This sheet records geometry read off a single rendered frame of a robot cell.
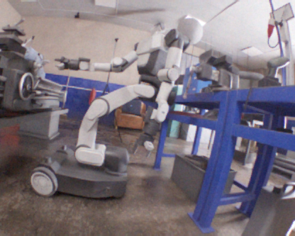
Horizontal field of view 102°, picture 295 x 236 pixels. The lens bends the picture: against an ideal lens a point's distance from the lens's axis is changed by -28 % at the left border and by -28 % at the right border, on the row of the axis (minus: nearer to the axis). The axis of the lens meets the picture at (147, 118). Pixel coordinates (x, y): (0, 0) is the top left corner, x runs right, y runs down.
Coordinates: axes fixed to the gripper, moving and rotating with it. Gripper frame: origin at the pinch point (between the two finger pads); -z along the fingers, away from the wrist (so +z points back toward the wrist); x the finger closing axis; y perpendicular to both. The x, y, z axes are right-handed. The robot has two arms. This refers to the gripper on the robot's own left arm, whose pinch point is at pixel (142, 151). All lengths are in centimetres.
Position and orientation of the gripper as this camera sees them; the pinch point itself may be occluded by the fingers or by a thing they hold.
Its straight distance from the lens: 99.9
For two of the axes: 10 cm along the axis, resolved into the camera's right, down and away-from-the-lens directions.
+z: 3.6, -9.3, 0.8
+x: -7.4, -3.3, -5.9
